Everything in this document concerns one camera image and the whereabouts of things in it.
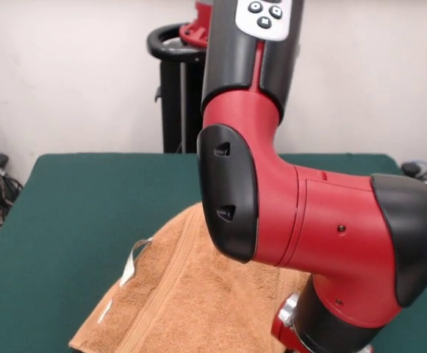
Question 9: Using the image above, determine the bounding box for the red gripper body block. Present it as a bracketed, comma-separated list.
[270, 293, 375, 353]

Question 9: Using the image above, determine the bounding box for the tan terry towel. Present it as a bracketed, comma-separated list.
[68, 201, 313, 353]

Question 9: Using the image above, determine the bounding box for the small black power adapter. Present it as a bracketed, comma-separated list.
[401, 162, 423, 177]

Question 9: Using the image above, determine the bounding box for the dark green table cloth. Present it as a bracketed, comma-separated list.
[0, 153, 427, 353]

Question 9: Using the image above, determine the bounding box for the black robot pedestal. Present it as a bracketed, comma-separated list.
[146, 22, 214, 154]

